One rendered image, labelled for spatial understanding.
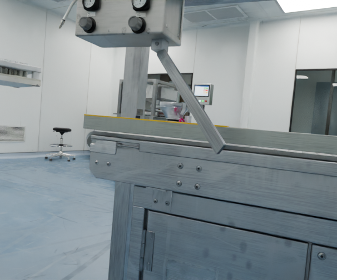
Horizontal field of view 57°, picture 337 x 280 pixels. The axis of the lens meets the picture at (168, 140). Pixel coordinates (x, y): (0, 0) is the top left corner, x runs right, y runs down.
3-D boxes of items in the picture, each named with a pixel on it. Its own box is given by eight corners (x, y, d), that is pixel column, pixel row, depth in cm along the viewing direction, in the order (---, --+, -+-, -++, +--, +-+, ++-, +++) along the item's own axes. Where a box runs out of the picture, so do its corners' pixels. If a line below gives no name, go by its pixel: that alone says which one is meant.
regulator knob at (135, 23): (124, 30, 62) (126, 8, 61) (130, 34, 64) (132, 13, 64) (139, 29, 60) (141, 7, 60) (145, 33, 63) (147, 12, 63)
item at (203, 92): (188, 135, 370) (192, 83, 367) (192, 135, 379) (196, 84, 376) (205, 137, 358) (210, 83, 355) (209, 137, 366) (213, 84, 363)
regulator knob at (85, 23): (75, 29, 67) (77, 8, 66) (82, 33, 69) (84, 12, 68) (88, 29, 65) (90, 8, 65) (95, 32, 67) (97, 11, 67)
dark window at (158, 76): (139, 121, 723) (143, 73, 717) (139, 121, 724) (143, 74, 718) (188, 125, 652) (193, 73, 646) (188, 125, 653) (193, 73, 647)
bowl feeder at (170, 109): (151, 132, 373) (154, 101, 371) (167, 133, 403) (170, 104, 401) (186, 136, 347) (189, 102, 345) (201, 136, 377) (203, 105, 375)
